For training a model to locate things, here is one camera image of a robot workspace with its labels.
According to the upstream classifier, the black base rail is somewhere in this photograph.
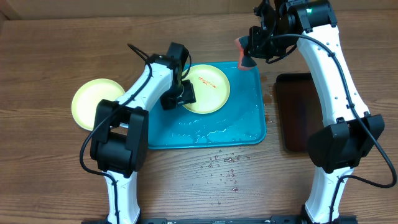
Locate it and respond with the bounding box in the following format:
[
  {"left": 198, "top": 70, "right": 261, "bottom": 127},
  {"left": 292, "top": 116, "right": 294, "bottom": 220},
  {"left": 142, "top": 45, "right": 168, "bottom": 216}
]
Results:
[{"left": 81, "top": 215, "right": 358, "bottom": 224}]

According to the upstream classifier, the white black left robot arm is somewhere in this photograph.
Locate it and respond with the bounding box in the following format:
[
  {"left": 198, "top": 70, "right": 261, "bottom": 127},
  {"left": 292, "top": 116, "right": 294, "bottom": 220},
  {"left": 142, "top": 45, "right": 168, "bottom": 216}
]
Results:
[{"left": 82, "top": 42, "right": 196, "bottom": 223}]

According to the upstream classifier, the black water tray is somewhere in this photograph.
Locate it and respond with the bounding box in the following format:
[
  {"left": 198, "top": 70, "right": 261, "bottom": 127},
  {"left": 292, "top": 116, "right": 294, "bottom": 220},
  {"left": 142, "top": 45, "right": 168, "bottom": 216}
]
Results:
[{"left": 274, "top": 73, "right": 323, "bottom": 153}]

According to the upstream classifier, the red black sponge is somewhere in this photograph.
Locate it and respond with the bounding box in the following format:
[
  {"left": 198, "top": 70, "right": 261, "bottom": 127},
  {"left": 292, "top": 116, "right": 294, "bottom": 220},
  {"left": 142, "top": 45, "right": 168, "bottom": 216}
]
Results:
[{"left": 234, "top": 36, "right": 257, "bottom": 70}]

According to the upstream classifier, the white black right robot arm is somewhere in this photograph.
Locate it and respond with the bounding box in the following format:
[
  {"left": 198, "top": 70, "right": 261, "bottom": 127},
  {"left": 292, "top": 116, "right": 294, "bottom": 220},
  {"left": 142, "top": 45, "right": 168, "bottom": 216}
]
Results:
[{"left": 236, "top": 1, "right": 384, "bottom": 223}]

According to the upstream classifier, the yellow-green plate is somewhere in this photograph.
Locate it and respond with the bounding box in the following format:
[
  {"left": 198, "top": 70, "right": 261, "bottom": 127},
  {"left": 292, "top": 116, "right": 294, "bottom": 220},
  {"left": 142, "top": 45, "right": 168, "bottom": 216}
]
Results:
[
  {"left": 183, "top": 64, "right": 230, "bottom": 114},
  {"left": 71, "top": 78, "right": 125, "bottom": 131}
]

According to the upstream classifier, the teal plastic tray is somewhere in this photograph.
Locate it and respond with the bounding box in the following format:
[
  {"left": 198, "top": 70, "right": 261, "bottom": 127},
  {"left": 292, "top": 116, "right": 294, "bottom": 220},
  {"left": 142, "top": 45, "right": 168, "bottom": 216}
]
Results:
[{"left": 149, "top": 62, "right": 267, "bottom": 150}]

